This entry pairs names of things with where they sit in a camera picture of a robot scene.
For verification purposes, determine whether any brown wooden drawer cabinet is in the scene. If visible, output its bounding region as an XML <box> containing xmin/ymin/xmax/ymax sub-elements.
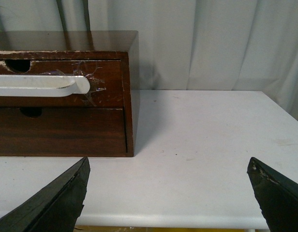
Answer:
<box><xmin>0</xmin><ymin>30</ymin><xmax>139</xmax><ymax>157</ymax></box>

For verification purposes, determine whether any white drawer handle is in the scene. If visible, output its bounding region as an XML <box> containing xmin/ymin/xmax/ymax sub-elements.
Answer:
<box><xmin>0</xmin><ymin>74</ymin><xmax>90</xmax><ymax>97</ymax></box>

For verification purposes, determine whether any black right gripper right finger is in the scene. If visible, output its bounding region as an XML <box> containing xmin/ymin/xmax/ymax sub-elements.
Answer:
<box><xmin>247</xmin><ymin>157</ymin><xmax>298</xmax><ymax>232</ymax></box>

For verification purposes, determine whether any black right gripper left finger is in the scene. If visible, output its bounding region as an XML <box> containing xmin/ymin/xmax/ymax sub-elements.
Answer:
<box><xmin>0</xmin><ymin>157</ymin><xmax>90</xmax><ymax>232</ymax></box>

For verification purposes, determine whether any white curtain backdrop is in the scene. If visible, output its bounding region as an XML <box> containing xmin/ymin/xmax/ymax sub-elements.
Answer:
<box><xmin>0</xmin><ymin>0</ymin><xmax>298</xmax><ymax>120</ymax></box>

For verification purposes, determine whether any wooden drawer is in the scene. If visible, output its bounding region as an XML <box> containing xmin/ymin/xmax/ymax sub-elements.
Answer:
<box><xmin>0</xmin><ymin>59</ymin><xmax>125</xmax><ymax>108</ymax></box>
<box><xmin>0</xmin><ymin>107</ymin><xmax>128</xmax><ymax>157</ymax></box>

